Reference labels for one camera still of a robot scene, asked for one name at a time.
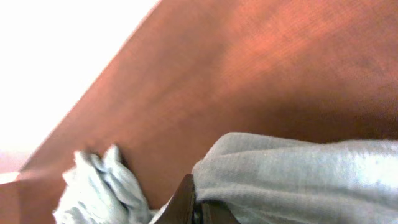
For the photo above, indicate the light teal t-shirt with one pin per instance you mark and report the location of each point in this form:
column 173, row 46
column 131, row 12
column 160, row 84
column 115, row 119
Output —
column 261, row 179

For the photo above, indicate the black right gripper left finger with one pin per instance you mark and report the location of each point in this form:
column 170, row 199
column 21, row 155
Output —
column 180, row 209

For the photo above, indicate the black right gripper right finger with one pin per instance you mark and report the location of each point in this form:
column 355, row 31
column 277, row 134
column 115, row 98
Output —
column 214, row 212

